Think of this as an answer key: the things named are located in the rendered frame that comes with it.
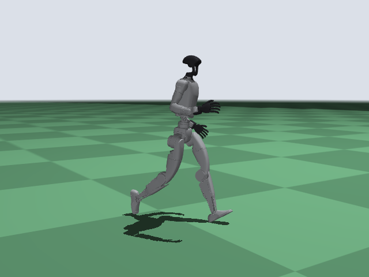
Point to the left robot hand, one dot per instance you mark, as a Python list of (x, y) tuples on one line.
[(199, 129)]

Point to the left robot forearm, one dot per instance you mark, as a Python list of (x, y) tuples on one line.
[(190, 123)]

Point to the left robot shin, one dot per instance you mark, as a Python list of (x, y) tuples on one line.
[(208, 193)]

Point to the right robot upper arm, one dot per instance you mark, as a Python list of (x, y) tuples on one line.
[(181, 86)]

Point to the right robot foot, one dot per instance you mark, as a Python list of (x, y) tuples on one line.
[(134, 203)]

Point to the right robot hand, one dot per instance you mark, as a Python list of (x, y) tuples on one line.
[(208, 107)]

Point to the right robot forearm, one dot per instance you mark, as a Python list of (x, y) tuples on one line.
[(181, 110)]

